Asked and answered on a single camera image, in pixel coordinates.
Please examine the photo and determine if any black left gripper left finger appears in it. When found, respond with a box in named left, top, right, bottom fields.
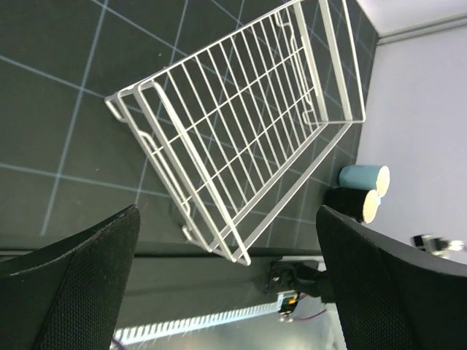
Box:
left=1, top=205, right=141, bottom=349

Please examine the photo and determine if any white wire dish rack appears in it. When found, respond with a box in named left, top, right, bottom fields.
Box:
left=104, top=1, right=366, bottom=266

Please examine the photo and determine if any teal cup cream inside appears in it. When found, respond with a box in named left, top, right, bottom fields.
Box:
left=339, top=165, right=390, bottom=197

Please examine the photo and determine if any black cup cream inside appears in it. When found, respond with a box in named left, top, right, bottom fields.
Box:
left=323, top=187, right=381, bottom=224

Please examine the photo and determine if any black grid mat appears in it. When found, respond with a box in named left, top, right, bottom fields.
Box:
left=1, top=1, right=379, bottom=253

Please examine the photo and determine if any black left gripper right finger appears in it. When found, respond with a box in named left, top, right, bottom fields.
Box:
left=316, top=206, right=466, bottom=349

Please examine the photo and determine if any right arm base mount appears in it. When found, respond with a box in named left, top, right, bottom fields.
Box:
left=265, top=261, right=336, bottom=303

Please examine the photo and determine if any white slotted cable duct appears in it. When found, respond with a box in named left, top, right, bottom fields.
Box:
left=113, top=293, right=285, bottom=346

